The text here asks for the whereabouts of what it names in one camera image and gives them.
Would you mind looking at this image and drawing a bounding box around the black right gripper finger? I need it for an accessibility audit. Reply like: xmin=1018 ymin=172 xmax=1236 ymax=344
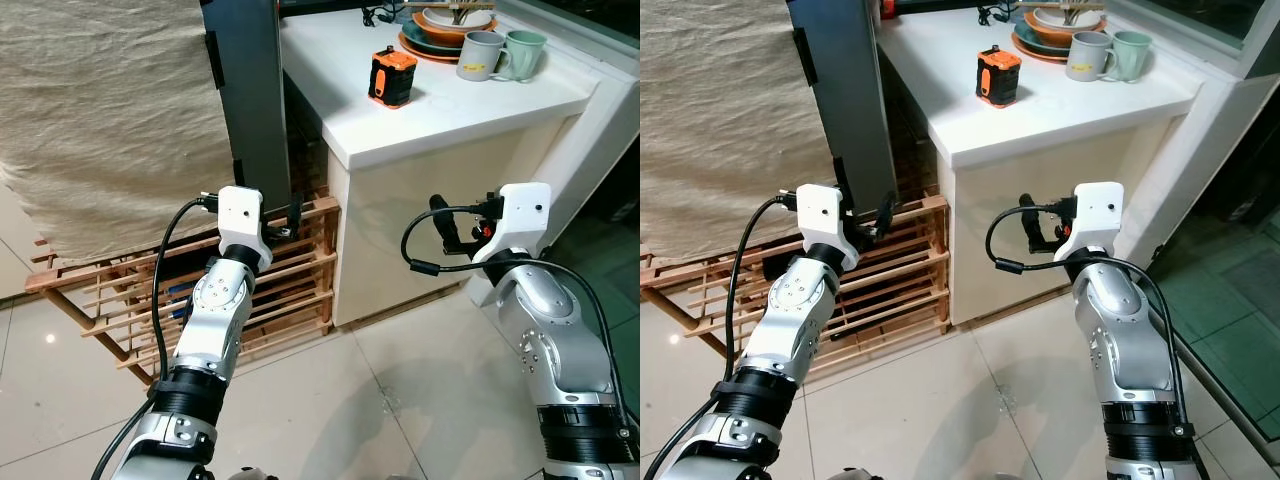
xmin=1019 ymin=192 xmax=1046 ymax=251
xmin=430 ymin=194 xmax=463 ymax=255

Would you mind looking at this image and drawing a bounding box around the white counter cabinet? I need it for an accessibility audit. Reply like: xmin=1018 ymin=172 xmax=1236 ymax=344
xmin=875 ymin=0 xmax=1251 ymax=328
xmin=278 ymin=0 xmax=641 ymax=328

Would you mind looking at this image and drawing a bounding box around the wooden slatted rack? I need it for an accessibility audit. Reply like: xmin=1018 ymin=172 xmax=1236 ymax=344
xmin=25 ymin=195 xmax=341 ymax=386
xmin=640 ymin=195 xmax=951 ymax=386

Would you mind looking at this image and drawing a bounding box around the dark grey tall cabinet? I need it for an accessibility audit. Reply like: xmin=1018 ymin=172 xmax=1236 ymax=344
xmin=200 ymin=0 xmax=293 ymax=216
xmin=787 ymin=0 xmax=898 ymax=213

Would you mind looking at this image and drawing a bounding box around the white framed glass door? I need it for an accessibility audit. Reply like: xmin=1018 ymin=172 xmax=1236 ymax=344
xmin=540 ymin=0 xmax=641 ymax=306
xmin=1115 ymin=0 xmax=1280 ymax=441

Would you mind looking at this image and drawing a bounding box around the orange black tape measure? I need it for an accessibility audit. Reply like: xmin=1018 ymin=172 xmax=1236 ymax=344
xmin=976 ymin=46 xmax=1024 ymax=109
xmin=367 ymin=47 xmax=419 ymax=110

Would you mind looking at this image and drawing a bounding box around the grey mug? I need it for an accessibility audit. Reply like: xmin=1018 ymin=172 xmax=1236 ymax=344
xmin=1064 ymin=30 xmax=1116 ymax=83
xmin=456 ymin=30 xmax=511 ymax=83

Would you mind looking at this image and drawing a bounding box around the orange plate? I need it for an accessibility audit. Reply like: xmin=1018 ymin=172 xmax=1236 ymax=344
xmin=398 ymin=32 xmax=463 ymax=65
xmin=1012 ymin=32 xmax=1073 ymax=65

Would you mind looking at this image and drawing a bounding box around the beige linen cloth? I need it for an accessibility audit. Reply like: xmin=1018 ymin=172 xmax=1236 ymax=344
xmin=640 ymin=0 xmax=846 ymax=261
xmin=0 ymin=0 xmax=236 ymax=266

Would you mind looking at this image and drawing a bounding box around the pale green mug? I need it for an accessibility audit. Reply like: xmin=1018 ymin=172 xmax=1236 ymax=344
xmin=1108 ymin=29 xmax=1155 ymax=82
xmin=500 ymin=29 xmax=550 ymax=82

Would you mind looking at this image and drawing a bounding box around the orange bowl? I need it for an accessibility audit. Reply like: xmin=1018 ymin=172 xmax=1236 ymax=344
xmin=1022 ymin=10 xmax=1106 ymax=47
xmin=412 ymin=10 xmax=498 ymax=47

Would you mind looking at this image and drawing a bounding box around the white bowl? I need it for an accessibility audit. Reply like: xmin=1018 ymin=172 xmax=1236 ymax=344
xmin=1033 ymin=5 xmax=1104 ymax=31
xmin=422 ymin=5 xmax=496 ymax=31

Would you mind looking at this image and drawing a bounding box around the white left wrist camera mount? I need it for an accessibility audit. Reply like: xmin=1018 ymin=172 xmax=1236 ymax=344
xmin=217 ymin=186 xmax=273 ymax=269
xmin=797 ymin=185 xmax=851 ymax=266

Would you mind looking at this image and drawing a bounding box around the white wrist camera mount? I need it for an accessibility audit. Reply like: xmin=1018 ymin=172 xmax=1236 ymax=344
xmin=1058 ymin=182 xmax=1126 ymax=263
xmin=472 ymin=183 xmax=553 ymax=266
xmin=217 ymin=186 xmax=273 ymax=269
xmin=797 ymin=185 xmax=851 ymax=266

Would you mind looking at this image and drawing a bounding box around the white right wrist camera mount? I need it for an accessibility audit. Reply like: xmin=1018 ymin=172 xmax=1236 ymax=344
xmin=1058 ymin=182 xmax=1126 ymax=263
xmin=472 ymin=183 xmax=553 ymax=266

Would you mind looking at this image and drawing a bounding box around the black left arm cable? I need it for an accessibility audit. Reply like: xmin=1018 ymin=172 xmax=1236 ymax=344
xmin=640 ymin=195 xmax=801 ymax=480
xmin=92 ymin=195 xmax=221 ymax=480

